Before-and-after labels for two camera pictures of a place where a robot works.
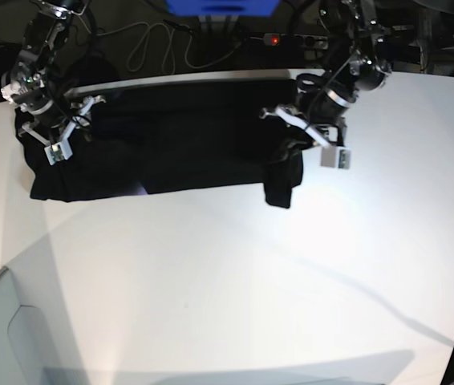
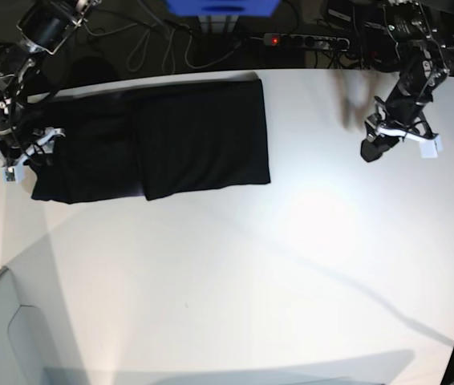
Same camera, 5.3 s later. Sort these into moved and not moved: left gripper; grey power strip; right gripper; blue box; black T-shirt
Moved: left gripper; right gripper; black T-shirt
Not moved: blue box; grey power strip
